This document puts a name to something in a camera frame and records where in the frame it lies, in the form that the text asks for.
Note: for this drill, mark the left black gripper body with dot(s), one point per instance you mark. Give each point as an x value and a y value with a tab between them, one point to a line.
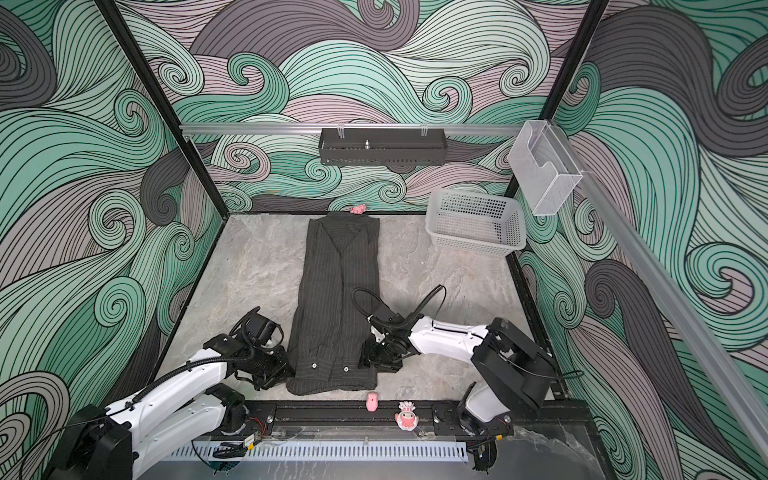
269	367

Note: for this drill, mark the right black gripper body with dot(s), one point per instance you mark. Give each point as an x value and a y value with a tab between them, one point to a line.
382	355

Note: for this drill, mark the dark grey striped shirt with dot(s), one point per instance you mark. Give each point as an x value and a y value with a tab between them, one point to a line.
328	330

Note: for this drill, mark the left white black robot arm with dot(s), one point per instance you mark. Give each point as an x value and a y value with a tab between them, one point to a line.
126	438

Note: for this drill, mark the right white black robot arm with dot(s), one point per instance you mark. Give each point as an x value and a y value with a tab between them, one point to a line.
516	373

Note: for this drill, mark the small pink front toy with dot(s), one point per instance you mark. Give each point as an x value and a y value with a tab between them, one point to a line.
372	402

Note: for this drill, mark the pink white doll figure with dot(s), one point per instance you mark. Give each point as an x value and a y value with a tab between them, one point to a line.
406	418

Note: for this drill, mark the small pink pig toy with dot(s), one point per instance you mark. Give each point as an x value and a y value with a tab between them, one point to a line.
358	209

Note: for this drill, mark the white plastic mesh basket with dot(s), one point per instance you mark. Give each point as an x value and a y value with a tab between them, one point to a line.
477	223

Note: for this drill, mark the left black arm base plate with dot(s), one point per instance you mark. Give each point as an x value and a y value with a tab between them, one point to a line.
259	418

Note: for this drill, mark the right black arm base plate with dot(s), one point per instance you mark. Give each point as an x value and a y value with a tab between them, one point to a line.
451	418

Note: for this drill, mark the white slotted cable duct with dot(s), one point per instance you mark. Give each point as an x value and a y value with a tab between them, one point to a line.
351	451

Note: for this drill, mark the black perforated wall shelf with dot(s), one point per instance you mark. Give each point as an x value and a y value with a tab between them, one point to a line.
382	147

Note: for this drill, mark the aluminium rear rail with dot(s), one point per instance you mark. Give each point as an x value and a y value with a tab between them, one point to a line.
275	128

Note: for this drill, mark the clear plastic wall holder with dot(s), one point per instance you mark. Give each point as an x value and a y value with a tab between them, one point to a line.
544	163

